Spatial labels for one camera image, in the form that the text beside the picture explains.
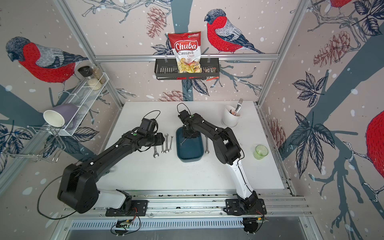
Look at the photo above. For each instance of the small circuit board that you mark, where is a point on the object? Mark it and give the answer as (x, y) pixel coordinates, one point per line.
(124, 223)

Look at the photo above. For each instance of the large silver wrench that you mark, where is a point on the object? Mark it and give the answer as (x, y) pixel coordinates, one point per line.
(156, 154)

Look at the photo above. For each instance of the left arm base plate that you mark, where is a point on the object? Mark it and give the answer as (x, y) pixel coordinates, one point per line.
(130, 208)

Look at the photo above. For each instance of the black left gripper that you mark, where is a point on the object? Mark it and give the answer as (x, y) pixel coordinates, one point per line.
(161, 139)

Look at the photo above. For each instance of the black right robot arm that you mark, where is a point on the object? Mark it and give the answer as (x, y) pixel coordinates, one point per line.
(228, 152)

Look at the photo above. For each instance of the medium silver wrench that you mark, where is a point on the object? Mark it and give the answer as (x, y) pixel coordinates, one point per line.
(207, 146)

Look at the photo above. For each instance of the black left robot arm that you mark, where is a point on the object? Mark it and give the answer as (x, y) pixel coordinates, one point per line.
(78, 188)

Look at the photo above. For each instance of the red Chuba chips bag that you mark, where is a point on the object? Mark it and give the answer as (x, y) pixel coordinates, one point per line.
(187, 49)

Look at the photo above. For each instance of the white cutlery cup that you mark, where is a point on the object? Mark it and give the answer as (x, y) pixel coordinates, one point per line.
(229, 118)

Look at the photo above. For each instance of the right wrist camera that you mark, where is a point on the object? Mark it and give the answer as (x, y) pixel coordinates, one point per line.
(184, 115)

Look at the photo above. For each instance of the white wire wall shelf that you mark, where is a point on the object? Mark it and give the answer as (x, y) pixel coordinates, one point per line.
(83, 97)

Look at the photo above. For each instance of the black wire wall basket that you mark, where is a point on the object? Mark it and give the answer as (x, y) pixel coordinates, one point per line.
(168, 70)

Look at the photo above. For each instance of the silver fork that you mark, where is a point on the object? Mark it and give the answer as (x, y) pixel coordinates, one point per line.
(239, 105)

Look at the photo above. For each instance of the metal wire cup rack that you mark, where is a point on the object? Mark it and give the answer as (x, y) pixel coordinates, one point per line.
(32, 143)

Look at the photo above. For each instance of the teal plastic storage box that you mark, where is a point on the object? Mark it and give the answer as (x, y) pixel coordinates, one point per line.
(189, 149)

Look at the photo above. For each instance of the purple mug white inside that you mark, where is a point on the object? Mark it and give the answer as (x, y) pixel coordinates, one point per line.
(60, 115)

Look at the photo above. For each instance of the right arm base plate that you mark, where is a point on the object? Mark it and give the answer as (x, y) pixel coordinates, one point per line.
(235, 207)

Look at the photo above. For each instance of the green translucent cup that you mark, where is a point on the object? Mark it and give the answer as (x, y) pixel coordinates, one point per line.
(260, 152)

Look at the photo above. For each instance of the small silver wrench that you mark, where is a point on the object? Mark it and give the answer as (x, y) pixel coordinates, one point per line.
(166, 143)

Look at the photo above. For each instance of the black lid spice jar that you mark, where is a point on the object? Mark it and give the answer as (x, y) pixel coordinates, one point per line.
(92, 82)

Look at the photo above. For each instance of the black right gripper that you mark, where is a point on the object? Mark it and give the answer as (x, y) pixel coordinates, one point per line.
(192, 136)

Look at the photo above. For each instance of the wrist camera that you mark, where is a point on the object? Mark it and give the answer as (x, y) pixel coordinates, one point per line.
(184, 115)
(149, 126)

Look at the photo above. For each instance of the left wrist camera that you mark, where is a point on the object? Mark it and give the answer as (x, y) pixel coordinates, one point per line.
(149, 126)

